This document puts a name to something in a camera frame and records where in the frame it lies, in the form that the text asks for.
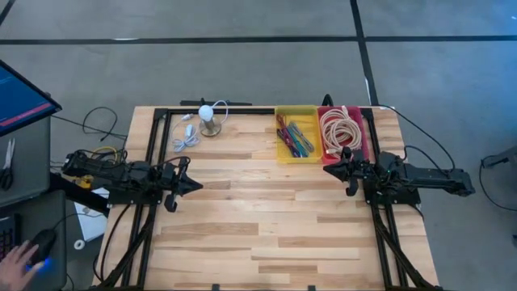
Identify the white bulb on wooden base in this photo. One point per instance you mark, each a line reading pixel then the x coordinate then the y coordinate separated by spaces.
pixel 208 121

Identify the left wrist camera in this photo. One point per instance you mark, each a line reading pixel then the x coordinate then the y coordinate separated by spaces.
pixel 183 165

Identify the red plastic bin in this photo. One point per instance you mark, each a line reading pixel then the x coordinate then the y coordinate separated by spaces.
pixel 364 129

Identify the white paper sheet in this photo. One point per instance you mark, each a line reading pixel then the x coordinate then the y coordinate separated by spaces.
pixel 91 226

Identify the yellow clamp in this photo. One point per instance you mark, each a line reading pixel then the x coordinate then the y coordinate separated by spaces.
pixel 85 182

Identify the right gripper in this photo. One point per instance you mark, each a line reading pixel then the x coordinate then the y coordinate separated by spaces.
pixel 357 169

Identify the computer monitor blue screen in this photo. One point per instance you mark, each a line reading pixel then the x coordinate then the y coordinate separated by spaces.
pixel 20 101

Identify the white tape roll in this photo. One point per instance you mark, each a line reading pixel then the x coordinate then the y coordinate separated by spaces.
pixel 75 244

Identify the grey stand leg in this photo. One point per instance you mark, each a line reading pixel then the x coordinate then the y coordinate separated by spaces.
pixel 501 157

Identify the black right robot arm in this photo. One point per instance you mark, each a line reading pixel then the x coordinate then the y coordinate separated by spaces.
pixel 428 178

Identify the black computer mouse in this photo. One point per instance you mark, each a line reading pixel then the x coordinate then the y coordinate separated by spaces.
pixel 44 240

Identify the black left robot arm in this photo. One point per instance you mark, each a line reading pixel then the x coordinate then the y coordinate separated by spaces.
pixel 117 174

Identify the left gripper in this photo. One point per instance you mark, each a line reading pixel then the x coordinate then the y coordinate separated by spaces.
pixel 170 178

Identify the black keyboard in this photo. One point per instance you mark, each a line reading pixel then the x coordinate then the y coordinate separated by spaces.
pixel 8 238

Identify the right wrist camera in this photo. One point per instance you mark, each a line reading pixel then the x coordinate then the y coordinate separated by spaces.
pixel 347 153

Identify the grey desk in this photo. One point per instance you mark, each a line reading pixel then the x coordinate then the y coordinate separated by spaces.
pixel 32 161

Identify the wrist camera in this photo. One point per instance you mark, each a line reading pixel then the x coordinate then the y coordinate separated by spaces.
pixel 347 153
pixel 183 165

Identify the yellow plastic bin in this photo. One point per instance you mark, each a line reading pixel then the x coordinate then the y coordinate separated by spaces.
pixel 307 115

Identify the person's hand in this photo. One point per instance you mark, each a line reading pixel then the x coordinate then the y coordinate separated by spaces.
pixel 16 268

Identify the black arched bracket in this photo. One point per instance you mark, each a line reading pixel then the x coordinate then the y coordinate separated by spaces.
pixel 327 100

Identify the black aluminium table frame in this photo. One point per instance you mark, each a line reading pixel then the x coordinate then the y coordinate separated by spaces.
pixel 242 110

